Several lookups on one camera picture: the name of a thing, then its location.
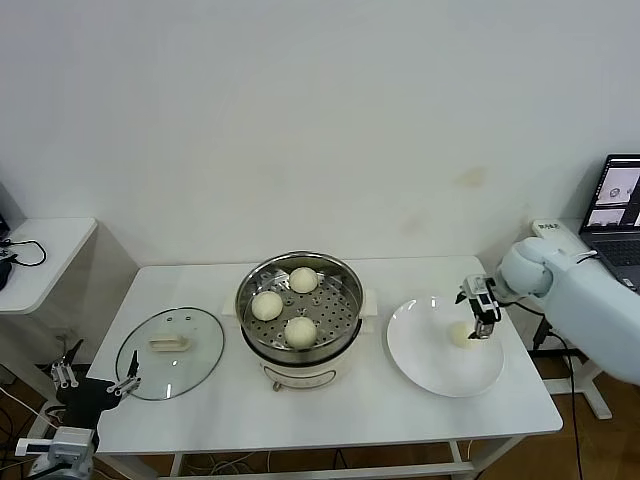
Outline white round plate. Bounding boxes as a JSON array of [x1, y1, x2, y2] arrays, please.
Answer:
[[386, 296, 506, 400]]

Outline stainless steel steamer basket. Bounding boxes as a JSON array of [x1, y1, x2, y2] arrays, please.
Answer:
[[236, 251, 366, 364]]

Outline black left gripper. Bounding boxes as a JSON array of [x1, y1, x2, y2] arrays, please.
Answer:
[[49, 339, 142, 429]]

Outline cream electric cooker base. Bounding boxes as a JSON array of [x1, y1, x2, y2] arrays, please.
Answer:
[[222, 288, 380, 394]]

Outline thin black looped cable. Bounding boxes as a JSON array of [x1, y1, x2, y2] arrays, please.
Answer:
[[0, 238, 50, 269]]

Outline grey open laptop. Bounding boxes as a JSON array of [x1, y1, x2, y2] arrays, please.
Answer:
[[578, 154, 640, 294]]

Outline white work table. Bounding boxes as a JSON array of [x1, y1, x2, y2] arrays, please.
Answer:
[[53, 255, 565, 480]]

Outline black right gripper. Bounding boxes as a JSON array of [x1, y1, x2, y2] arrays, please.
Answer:
[[453, 274, 503, 342]]

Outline black cable with adapter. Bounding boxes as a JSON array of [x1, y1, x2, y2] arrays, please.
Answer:
[[529, 319, 586, 480]]

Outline white steamed baozi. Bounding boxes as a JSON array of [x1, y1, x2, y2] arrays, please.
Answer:
[[289, 267, 320, 295], [251, 291, 284, 321], [283, 316, 319, 350], [447, 322, 476, 350]]

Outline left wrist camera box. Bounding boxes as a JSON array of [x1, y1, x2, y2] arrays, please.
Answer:
[[14, 437, 51, 456]]

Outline glass lid with cream handle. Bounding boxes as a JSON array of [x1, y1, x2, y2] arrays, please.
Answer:
[[116, 306, 227, 402]]

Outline white floor cable bundle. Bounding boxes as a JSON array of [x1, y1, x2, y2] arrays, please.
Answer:
[[189, 449, 274, 476]]

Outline white side desk with label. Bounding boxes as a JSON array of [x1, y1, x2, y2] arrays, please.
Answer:
[[529, 218, 640, 421]]

